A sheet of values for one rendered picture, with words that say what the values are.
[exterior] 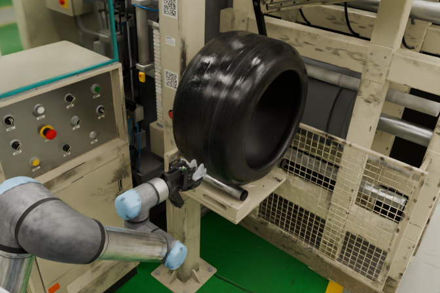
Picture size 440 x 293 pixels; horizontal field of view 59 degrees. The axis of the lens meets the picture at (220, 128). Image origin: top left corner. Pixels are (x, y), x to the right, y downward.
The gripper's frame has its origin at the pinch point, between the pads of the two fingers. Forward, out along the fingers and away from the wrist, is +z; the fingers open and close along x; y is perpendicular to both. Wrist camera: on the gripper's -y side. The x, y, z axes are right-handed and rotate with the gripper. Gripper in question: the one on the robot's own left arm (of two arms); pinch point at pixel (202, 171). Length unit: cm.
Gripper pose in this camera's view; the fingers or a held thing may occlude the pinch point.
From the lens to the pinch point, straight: 137.7
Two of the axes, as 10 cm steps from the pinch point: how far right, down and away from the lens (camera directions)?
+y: 1.2, -9.0, -4.2
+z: 6.2, -2.6, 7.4
